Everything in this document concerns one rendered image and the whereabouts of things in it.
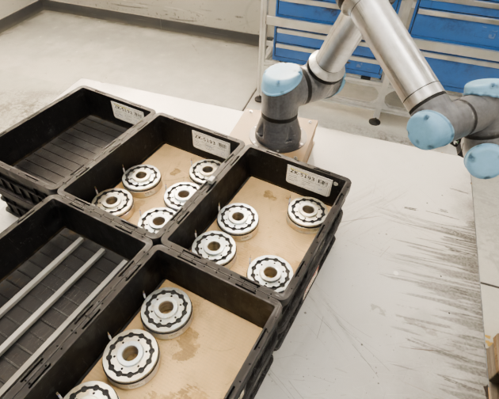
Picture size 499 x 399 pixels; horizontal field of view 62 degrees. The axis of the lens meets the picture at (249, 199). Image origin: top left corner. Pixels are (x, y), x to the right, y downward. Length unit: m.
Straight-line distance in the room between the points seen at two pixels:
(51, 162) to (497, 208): 2.24
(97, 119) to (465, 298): 1.21
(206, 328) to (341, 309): 0.37
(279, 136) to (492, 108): 0.62
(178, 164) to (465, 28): 1.97
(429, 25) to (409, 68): 1.87
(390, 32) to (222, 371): 0.72
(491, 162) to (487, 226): 1.59
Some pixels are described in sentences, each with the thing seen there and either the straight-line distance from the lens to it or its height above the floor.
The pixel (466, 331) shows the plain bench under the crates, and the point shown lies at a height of 0.70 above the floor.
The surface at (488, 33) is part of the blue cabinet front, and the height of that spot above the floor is 0.69.
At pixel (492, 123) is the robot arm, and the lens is 0.95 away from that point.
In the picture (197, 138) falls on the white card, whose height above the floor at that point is 0.89.
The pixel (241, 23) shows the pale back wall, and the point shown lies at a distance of 3.89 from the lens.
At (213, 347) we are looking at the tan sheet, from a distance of 0.86.
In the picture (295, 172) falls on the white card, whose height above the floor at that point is 0.90.
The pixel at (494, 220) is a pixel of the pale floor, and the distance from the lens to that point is 2.59.
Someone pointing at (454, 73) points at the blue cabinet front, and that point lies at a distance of 2.86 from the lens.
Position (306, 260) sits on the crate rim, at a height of 0.93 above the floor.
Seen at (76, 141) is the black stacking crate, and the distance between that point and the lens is 1.39.
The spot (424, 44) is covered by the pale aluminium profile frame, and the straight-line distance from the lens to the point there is 2.74.
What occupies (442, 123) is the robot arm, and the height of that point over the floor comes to 1.19.
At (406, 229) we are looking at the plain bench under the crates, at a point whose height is 0.70.
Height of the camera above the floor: 1.61
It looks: 45 degrees down
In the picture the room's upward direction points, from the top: 2 degrees clockwise
